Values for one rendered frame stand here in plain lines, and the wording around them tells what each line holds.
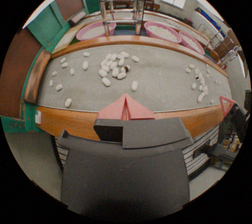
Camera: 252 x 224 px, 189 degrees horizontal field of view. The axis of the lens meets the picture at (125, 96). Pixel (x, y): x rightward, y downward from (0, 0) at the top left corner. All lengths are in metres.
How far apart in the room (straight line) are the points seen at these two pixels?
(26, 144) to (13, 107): 0.98
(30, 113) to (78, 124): 0.35
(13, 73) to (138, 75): 0.59
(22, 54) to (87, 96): 0.46
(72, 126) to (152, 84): 0.31
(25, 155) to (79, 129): 1.31
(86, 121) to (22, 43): 0.54
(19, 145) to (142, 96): 1.47
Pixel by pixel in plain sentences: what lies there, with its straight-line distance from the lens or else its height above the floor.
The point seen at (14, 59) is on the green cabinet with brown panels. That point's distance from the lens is 0.53.
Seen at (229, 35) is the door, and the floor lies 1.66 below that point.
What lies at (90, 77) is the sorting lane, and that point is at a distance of 0.30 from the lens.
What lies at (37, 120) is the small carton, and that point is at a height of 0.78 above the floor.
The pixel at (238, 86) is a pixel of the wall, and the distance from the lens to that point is 4.80.
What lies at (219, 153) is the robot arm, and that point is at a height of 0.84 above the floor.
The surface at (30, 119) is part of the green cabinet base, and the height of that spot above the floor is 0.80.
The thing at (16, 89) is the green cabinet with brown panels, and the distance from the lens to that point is 0.51.
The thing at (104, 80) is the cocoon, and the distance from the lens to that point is 0.25.
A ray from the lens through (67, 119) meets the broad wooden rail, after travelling 0.29.
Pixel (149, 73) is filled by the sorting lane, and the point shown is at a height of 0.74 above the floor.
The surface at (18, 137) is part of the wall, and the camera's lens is 1.39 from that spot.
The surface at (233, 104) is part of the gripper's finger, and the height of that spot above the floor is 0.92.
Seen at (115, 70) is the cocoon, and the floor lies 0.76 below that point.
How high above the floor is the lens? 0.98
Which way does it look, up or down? 76 degrees down
